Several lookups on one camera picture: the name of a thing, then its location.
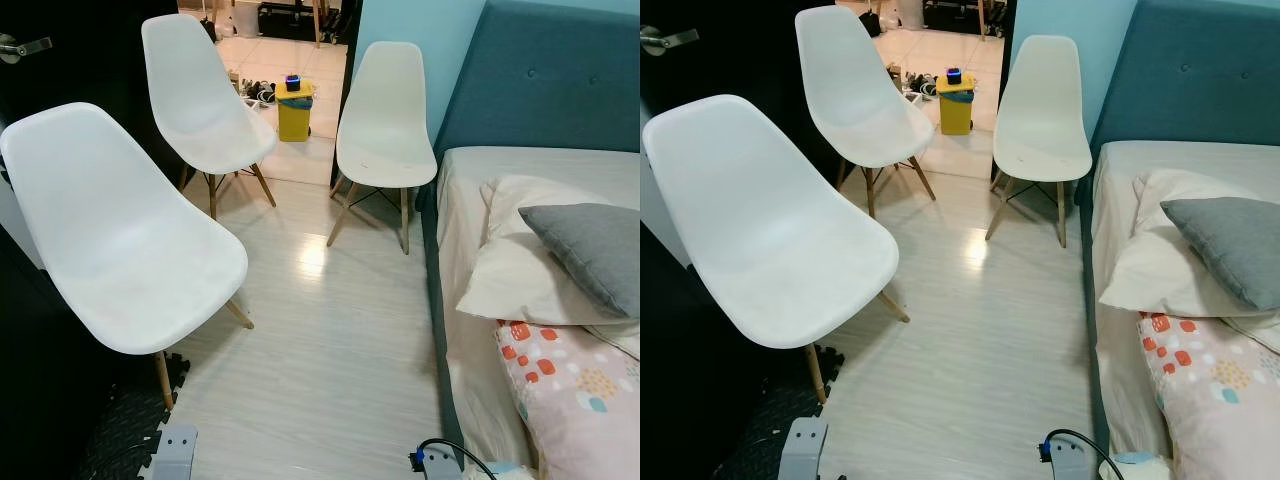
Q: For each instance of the grey pillow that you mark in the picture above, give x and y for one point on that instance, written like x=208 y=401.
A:
x=595 y=250
x=1235 y=245

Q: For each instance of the large white shell chair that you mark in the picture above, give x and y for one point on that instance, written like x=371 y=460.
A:
x=770 y=240
x=120 y=250

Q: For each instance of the cream pillow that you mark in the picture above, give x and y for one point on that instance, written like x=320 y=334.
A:
x=510 y=270
x=1140 y=265

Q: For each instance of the white chair wooden legs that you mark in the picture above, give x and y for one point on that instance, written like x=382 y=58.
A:
x=1042 y=125
x=860 y=95
x=200 y=100
x=385 y=130

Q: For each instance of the beige bed sheet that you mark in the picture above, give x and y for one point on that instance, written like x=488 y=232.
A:
x=560 y=165
x=1200 y=158

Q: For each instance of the pink patterned blanket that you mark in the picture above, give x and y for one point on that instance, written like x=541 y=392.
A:
x=1220 y=400
x=580 y=410

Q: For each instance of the black door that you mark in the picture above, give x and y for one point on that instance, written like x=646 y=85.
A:
x=730 y=50
x=90 y=60

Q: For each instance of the black foam floor mat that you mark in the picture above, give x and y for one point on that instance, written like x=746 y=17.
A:
x=125 y=430
x=765 y=425

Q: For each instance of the yellow waste bin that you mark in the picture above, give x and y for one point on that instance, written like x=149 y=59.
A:
x=955 y=112
x=294 y=118

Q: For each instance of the black equipment case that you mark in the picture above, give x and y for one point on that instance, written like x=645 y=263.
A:
x=290 y=18

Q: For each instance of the teal upholstered bed frame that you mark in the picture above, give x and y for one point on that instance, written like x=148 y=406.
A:
x=550 y=80
x=1190 y=70

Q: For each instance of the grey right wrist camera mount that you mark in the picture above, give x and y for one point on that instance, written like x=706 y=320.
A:
x=1068 y=462
x=440 y=468

